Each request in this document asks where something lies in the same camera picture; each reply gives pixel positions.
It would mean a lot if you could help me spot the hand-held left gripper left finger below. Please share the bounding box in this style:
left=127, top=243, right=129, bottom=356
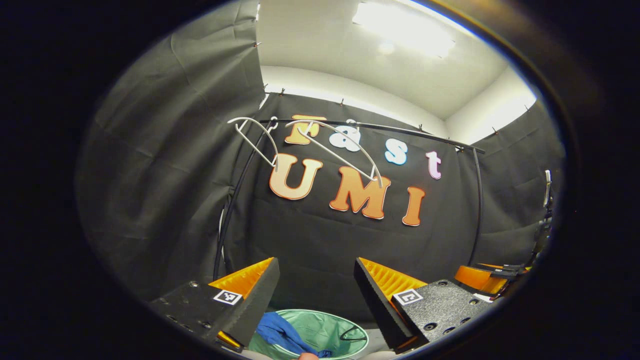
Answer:
left=150, top=257, right=281, bottom=351

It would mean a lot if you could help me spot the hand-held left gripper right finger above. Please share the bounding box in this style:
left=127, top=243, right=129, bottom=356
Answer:
left=353, top=257, right=493, bottom=353

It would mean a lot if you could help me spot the blue corduroy jacket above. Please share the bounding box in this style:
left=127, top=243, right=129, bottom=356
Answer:
left=256, top=311, right=333, bottom=359

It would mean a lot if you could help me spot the green laundry hamper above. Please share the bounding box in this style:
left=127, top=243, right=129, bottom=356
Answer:
left=248, top=309, right=370, bottom=360

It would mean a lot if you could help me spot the black clothes rack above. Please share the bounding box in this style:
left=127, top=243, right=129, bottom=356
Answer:
left=213, top=117, right=486, bottom=281

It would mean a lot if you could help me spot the large white clothes hanger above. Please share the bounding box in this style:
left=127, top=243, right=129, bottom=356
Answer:
left=285, top=119, right=383, bottom=189

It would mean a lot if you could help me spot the small white clothes hanger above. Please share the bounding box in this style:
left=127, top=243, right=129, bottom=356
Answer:
left=227, top=116, right=279, bottom=171

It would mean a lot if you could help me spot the black backdrop cloth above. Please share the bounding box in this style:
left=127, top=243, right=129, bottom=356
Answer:
left=75, top=0, right=566, bottom=321

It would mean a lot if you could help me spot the large ceiling light panel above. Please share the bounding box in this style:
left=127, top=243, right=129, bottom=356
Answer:
left=352, top=1, right=456, bottom=58

